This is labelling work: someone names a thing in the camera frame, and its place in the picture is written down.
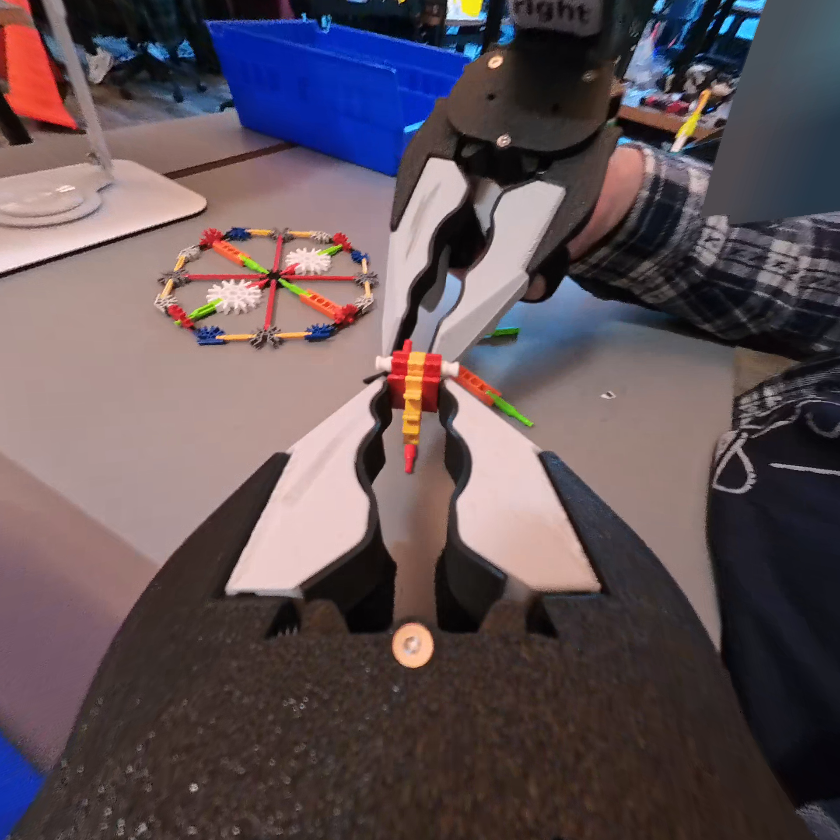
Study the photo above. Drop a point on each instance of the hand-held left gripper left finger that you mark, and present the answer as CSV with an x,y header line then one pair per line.
x,y
308,518

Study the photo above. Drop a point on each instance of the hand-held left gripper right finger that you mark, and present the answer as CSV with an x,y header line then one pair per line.
x,y
518,518

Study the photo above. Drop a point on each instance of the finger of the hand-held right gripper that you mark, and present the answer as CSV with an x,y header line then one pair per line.
x,y
410,229
518,249

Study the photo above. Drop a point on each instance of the red yellow toy block assembly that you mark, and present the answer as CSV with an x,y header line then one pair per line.
x,y
413,377

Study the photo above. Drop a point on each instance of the person's right forearm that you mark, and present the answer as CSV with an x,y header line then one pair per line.
x,y
722,275

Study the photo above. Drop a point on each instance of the person's right hand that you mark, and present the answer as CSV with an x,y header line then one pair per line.
x,y
607,210

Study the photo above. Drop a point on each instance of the short green toy rod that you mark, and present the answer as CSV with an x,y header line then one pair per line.
x,y
502,332

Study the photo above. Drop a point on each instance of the orange connector with green rod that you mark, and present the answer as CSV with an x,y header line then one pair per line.
x,y
476,384

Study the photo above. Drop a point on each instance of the plain blue plastic bin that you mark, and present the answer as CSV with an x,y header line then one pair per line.
x,y
315,98

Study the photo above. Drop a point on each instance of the colourful toy wheel construction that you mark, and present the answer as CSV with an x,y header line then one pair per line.
x,y
233,295

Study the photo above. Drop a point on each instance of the blue plastic bin with tag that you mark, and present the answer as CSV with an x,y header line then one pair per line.
x,y
16,781

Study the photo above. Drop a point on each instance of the orange panel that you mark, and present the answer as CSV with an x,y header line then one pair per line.
x,y
33,72

